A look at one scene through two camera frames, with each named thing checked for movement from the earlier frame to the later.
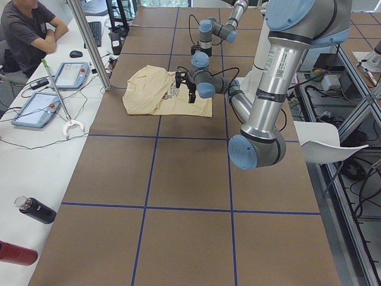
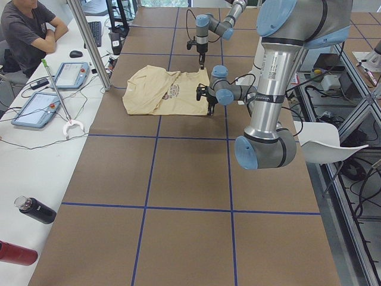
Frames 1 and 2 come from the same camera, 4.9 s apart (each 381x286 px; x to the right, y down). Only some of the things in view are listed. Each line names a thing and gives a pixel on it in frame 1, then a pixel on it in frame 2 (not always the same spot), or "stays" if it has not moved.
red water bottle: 17,254 stays
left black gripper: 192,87 → 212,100
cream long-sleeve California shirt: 152,91 stays
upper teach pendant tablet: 71,75 stays
